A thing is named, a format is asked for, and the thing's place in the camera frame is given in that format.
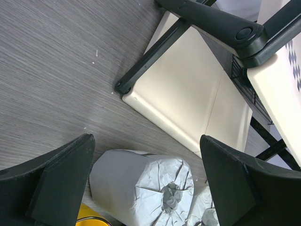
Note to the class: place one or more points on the cream three-tier checkered shelf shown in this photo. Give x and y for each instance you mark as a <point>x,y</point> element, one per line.
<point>208,72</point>

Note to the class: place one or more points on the grey paper roll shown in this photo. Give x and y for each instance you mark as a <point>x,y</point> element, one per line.
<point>202,210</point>
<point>143,189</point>

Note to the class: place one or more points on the yellow cup with handle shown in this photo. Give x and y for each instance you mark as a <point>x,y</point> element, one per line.
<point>88,217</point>

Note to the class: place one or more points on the right grey paper roll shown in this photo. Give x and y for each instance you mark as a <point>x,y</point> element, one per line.
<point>202,210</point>

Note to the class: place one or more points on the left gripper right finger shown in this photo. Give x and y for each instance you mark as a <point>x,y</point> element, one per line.
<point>248,191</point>

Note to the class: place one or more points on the left grey paper roll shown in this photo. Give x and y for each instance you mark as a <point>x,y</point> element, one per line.
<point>143,189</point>

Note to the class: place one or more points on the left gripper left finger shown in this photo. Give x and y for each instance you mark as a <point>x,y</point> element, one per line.
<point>47,190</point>

